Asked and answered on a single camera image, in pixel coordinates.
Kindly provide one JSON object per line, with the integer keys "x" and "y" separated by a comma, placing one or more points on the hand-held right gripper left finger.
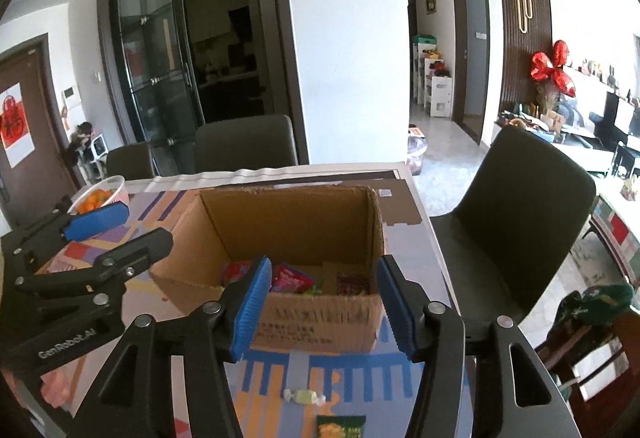
{"x": 252, "y": 308}

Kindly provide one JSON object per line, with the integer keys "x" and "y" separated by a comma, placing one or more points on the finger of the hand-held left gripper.
{"x": 145, "y": 248}
{"x": 95, "y": 222}

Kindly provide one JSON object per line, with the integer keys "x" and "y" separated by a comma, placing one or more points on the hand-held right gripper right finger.
{"x": 395, "y": 313}

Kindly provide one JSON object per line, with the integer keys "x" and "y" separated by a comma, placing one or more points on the red snack packet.
{"x": 235, "y": 272}

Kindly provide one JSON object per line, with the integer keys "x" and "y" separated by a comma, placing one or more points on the pink snack packet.
{"x": 290, "y": 277}

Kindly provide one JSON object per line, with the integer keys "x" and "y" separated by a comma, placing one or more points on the brown cardboard box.
{"x": 310, "y": 323}

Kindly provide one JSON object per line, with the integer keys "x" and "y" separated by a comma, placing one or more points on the bright green candy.
{"x": 312, "y": 288}

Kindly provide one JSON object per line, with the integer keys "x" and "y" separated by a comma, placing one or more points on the pale candy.
{"x": 302, "y": 395}

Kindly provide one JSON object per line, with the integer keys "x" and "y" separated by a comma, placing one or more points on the green snack packet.
{"x": 340, "y": 427}

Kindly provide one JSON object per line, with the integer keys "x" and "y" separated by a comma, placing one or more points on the pile of oranges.
{"x": 92, "y": 200}

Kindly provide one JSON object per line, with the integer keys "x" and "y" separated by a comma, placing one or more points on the clear plastic bowl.
{"x": 117, "y": 190}

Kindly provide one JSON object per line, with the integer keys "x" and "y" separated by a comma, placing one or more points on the small dark dining chair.
{"x": 130, "y": 163}

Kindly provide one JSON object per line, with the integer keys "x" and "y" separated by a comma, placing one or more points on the small white rack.
{"x": 97, "y": 151}

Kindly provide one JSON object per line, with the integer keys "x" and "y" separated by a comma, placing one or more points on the black bag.
{"x": 80, "y": 141}

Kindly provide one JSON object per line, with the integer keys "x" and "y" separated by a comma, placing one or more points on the colourful patterned tablecloth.
{"x": 320, "y": 368}

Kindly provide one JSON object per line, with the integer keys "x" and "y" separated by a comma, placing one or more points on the red paper door poster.
{"x": 15, "y": 128}

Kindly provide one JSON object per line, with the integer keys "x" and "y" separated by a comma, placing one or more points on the wide dark dining chair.
{"x": 245, "y": 143}

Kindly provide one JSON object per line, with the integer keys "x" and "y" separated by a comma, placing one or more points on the brown entrance door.
{"x": 42, "y": 78}

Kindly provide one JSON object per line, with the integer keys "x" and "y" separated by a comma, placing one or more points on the dark curved-back dining chair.
{"x": 520, "y": 218}

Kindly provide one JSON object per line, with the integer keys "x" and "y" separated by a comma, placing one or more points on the purple bin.
{"x": 416, "y": 153}

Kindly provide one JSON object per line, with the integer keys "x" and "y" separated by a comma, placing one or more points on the dark glass sliding door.
{"x": 155, "y": 53}

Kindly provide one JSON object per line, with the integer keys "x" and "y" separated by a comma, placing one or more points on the green cloth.
{"x": 595, "y": 303}

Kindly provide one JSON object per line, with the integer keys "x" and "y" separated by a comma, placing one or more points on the wooden chair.
{"x": 590, "y": 368}

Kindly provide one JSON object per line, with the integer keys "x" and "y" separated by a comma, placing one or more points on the white hallway shelf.
{"x": 439, "y": 93}

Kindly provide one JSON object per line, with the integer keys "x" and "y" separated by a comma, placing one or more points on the colourful printed box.
{"x": 617, "y": 233}

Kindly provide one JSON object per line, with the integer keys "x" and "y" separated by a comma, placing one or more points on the pile of household clutter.
{"x": 545, "y": 118}

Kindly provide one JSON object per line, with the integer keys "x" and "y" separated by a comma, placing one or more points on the green box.
{"x": 424, "y": 44}

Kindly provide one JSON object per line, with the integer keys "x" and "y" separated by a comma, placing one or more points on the grey interior door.
{"x": 472, "y": 53}

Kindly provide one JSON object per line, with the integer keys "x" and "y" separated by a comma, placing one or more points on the red foil balloons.
{"x": 550, "y": 68}

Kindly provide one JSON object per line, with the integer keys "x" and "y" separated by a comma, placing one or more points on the black television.
{"x": 620, "y": 116}

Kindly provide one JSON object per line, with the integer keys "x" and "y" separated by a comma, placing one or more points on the wall intercom panel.
{"x": 69, "y": 93}

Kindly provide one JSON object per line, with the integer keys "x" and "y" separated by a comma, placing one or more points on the framed wall picture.
{"x": 430, "y": 3}

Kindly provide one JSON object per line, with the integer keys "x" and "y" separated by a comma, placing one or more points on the gold wall ornament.
{"x": 524, "y": 8}

